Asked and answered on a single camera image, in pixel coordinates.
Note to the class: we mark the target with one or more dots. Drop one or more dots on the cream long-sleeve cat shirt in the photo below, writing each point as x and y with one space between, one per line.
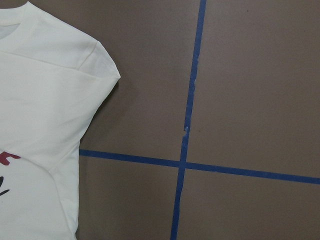
53 79

